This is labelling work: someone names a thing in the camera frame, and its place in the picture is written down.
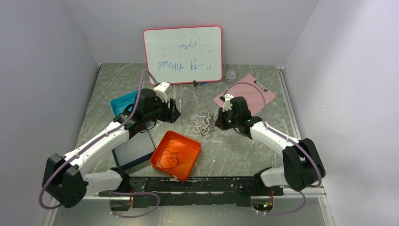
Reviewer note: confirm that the red-framed whiteboard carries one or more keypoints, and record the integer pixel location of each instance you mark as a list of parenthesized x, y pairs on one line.
[(184, 54)]

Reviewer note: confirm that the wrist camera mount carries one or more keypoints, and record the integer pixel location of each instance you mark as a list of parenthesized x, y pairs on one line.
[(161, 91), (227, 106)]

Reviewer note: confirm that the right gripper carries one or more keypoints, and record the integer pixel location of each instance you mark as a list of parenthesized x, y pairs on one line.
[(220, 122)]

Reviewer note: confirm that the orange square tray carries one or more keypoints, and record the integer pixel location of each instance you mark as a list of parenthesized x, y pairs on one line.
[(176, 155)]

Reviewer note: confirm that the teal square tray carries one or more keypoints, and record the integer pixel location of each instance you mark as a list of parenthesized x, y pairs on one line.
[(119, 104)]

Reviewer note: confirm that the clear jar of paperclips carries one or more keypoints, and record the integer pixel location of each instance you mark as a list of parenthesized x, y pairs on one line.
[(230, 76)]

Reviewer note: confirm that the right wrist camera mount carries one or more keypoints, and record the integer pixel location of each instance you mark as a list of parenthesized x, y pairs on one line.
[(227, 106)]

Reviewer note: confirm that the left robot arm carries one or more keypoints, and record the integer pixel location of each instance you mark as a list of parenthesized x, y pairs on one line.
[(66, 178)]

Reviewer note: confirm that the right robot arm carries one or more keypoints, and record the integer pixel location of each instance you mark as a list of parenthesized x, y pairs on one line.
[(302, 166)]

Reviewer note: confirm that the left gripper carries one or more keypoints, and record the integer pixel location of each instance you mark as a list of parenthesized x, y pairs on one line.
[(170, 115)]

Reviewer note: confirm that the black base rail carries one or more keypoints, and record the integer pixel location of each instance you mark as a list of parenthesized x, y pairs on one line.
[(239, 190)]

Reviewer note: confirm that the dark blue square tray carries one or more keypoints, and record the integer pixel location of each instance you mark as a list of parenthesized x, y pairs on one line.
[(135, 151)]

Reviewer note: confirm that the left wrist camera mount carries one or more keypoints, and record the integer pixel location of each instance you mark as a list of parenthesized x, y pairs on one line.
[(161, 91)]

